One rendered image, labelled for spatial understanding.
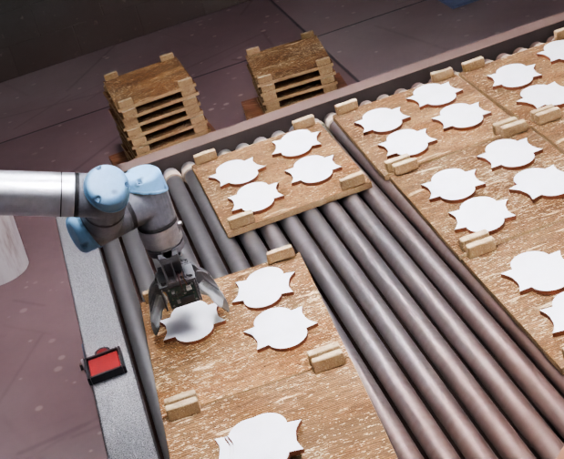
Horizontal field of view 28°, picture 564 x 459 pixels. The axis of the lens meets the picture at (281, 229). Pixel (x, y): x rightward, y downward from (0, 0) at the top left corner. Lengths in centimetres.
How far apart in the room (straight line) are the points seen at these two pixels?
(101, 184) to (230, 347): 45
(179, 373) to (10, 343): 224
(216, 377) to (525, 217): 71
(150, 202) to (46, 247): 287
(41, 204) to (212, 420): 47
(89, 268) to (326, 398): 85
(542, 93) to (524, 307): 87
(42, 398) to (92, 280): 142
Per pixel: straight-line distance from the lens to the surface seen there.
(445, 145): 265
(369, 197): 255
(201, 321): 222
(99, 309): 244
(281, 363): 205
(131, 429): 206
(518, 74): 292
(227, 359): 210
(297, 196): 258
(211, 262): 245
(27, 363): 415
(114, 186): 187
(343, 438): 185
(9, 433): 385
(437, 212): 238
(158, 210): 204
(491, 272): 216
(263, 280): 228
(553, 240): 223
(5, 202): 189
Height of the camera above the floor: 212
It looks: 29 degrees down
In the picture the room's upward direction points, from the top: 16 degrees counter-clockwise
